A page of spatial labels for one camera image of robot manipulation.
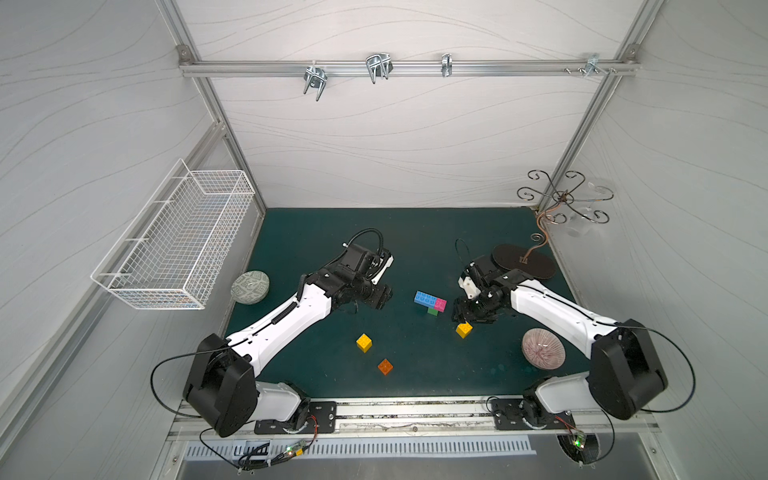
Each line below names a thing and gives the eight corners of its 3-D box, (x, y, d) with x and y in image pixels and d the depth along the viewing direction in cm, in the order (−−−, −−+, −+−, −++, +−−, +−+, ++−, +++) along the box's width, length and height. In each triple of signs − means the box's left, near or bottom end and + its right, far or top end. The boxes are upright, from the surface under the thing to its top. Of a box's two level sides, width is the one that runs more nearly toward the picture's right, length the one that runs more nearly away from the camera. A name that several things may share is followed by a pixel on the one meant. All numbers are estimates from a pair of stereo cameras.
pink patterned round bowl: (528, 369, 82) (532, 366, 80) (517, 332, 89) (521, 328, 87) (566, 369, 82) (571, 366, 80) (552, 332, 89) (557, 328, 87)
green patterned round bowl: (232, 304, 95) (226, 297, 92) (243, 277, 102) (238, 270, 98) (267, 304, 95) (262, 297, 92) (275, 277, 102) (271, 270, 98)
